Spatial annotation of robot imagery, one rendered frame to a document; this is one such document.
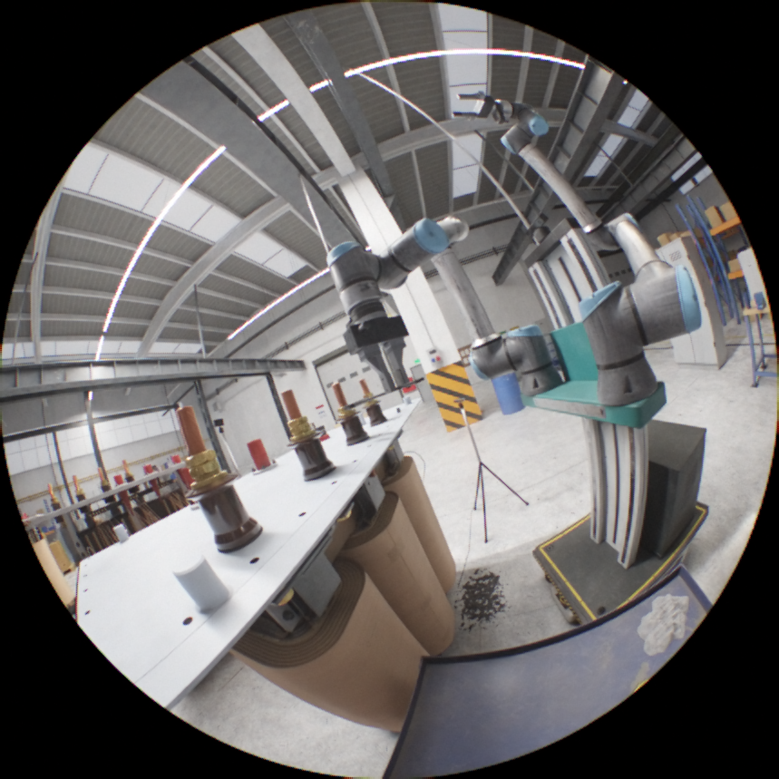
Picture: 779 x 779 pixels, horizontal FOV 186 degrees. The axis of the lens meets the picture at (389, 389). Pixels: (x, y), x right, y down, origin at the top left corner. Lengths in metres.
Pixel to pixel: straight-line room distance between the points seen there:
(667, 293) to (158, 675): 0.85
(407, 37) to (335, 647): 10.17
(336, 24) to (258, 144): 5.97
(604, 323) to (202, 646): 0.79
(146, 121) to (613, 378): 9.69
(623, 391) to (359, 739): 1.80
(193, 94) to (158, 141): 6.27
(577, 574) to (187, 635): 1.40
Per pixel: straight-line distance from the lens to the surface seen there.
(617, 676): 0.64
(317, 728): 1.80
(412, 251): 0.58
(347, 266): 0.54
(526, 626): 1.65
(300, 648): 0.61
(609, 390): 0.67
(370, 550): 0.81
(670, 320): 0.64
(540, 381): 1.00
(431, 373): 5.59
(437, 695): 0.65
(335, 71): 5.58
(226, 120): 3.42
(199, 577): 0.26
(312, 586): 0.54
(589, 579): 1.41
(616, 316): 0.63
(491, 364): 1.04
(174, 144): 9.53
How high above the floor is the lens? 1.49
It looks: level
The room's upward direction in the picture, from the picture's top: 22 degrees counter-clockwise
